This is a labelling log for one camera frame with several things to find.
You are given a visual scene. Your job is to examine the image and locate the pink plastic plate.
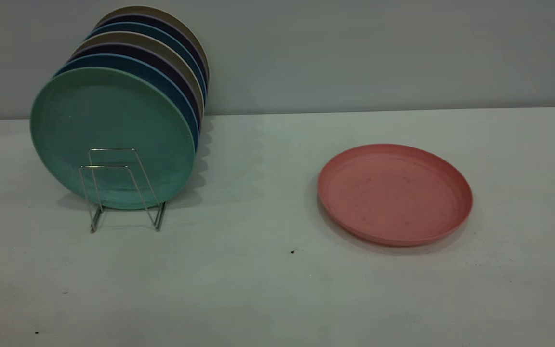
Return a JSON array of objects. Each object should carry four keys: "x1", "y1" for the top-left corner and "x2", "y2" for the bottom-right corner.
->
[{"x1": 317, "y1": 143, "x2": 474, "y2": 248}]

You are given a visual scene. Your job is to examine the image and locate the green plastic plate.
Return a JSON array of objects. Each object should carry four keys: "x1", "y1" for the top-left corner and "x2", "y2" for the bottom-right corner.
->
[{"x1": 29, "y1": 67, "x2": 196, "y2": 210}]

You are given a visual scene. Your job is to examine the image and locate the dark purple plastic plate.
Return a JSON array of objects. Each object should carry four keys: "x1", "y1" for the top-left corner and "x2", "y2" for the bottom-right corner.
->
[
  {"x1": 68, "y1": 42, "x2": 203, "y2": 131},
  {"x1": 95, "y1": 13, "x2": 209, "y2": 91}
]

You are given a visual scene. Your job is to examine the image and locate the blue plastic plate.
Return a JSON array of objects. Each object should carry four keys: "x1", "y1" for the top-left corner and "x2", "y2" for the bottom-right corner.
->
[
  {"x1": 85, "y1": 22, "x2": 207, "y2": 104},
  {"x1": 53, "y1": 53, "x2": 200, "y2": 151}
]

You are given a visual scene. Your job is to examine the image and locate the beige plastic plate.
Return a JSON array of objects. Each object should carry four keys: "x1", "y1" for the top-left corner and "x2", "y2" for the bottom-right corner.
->
[
  {"x1": 94, "y1": 5, "x2": 210, "y2": 80},
  {"x1": 71, "y1": 31, "x2": 206, "y2": 121}
]

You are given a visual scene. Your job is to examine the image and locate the metal wire plate rack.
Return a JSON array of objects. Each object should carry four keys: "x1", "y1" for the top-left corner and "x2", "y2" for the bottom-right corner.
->
[{"x1": 79, "y1": 147, "x2": 166, "y2": 233}]

